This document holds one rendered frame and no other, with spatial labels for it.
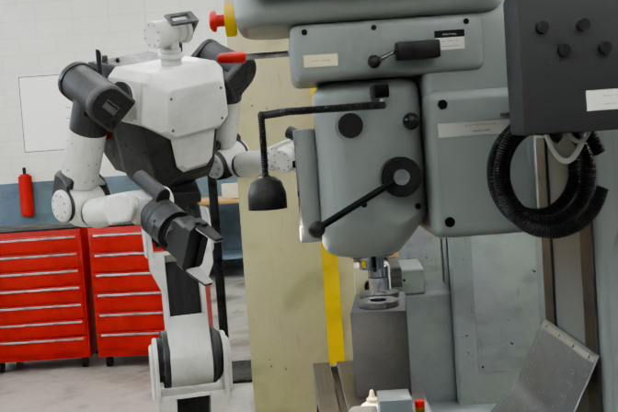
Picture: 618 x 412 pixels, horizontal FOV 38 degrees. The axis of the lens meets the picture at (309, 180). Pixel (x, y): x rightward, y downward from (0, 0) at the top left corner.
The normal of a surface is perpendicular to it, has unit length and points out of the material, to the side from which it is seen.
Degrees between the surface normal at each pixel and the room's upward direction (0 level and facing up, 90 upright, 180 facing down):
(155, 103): 100
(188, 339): 64
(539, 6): 90
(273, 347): 90
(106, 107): 119
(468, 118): 90
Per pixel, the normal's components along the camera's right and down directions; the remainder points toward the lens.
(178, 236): -0.70, 0.12
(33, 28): 0.04, 0.05
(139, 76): -0.44, -0.55
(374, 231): 0.06, 0.51
